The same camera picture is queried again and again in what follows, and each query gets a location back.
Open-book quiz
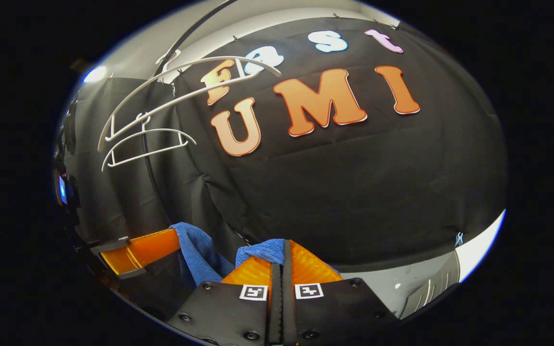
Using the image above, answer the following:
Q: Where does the black device with blue screen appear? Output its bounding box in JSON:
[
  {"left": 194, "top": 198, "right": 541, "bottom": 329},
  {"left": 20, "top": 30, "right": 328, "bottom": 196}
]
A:
[{"left": 55, "top": 163, "right": 81, "bottom": 212}]

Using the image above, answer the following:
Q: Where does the grey ribbed panel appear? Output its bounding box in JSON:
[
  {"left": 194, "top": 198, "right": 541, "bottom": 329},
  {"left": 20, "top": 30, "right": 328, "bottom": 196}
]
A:
[{"left": 399, "top": 250, "right": 461, "bottom": 319}]

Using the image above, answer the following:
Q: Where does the white hanger with jacket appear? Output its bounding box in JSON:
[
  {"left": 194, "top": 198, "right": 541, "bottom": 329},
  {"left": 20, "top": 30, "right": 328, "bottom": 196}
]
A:
[{"left": 97, "top": 49, "right": 283, "bottom": 153}]

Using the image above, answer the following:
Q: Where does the empty white hanger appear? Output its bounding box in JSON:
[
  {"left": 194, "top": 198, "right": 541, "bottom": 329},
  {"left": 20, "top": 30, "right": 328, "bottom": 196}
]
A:
[{"left": 101, "top": 113, "right": 197, "bottom": 173}]

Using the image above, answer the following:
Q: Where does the blue corduroy jacket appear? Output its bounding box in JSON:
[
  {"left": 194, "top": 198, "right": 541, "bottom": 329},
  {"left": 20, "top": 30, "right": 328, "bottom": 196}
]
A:
[{"left": 169, "top": 222, "right": 344, "bottom": 289}]

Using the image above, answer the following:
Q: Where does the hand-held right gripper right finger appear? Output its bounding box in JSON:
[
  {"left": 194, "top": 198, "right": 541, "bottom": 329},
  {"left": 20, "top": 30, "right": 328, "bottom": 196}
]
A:
[{"left": 282, "top": 239, "right": 399, "bottom": 346}]

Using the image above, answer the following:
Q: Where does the black metal clothes rack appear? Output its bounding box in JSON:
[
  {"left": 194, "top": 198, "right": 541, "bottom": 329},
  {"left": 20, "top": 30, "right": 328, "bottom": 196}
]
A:
[{"left": 140, "top": 0, "right": 241, "bottom": 217}]

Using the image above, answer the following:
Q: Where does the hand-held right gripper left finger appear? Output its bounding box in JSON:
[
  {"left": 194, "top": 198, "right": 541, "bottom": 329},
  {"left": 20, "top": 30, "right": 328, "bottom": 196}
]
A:
[{"left": 165, "top": 257, "right": 283, "bottom": 346}]

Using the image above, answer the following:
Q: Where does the black backdrop cloth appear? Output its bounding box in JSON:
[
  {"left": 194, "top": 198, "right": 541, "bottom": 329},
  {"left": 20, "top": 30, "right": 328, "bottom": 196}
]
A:
[{"left": 58, "top": 17, "right": 507, "bottom": 308}]

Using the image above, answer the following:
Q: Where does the ceiling light panel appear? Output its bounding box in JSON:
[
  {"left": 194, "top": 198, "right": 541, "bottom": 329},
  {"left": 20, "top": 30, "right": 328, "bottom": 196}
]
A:
[{"left": 82, "top": 65, "right": 108, "bottom": 84}]

